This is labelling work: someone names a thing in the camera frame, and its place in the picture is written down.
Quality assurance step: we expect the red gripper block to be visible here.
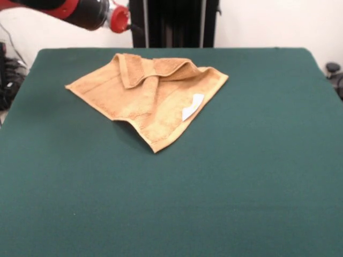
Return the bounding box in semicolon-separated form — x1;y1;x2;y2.
108;5;143;34

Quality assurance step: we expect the tan terry towel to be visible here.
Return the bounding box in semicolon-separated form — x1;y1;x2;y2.
64;52;229;154

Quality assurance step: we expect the black equipment pile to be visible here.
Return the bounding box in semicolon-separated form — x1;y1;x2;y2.
0;41;29;111

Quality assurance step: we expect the dark green table cloth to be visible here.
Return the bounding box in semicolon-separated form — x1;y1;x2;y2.
0;47;343;257

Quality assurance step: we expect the dark stand base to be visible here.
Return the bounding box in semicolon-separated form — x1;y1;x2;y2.
325;62;343;101

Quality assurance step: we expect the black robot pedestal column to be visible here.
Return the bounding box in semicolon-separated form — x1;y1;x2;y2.
124;0;223;49

